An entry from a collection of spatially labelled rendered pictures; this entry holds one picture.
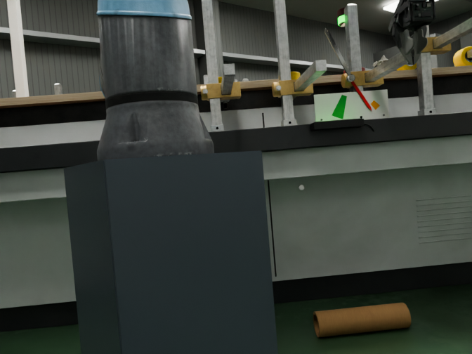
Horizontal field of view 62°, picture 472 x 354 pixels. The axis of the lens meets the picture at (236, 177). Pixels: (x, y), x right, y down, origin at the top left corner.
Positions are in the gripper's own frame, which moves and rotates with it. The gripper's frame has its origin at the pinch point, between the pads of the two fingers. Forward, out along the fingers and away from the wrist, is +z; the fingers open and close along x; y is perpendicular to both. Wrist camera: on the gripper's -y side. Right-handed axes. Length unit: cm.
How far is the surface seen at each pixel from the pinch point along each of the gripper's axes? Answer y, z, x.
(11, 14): -125, -71, -163
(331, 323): -16, 77, -23
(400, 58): -3.0, -1.6, -1.5
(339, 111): -28.1, 8.9, -11.5
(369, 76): -24.3, -1.6, -1.6
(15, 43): -125, -55, -162
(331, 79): -45.8, -6.0, -7.9
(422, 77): -28.9, -0.7, 19.2
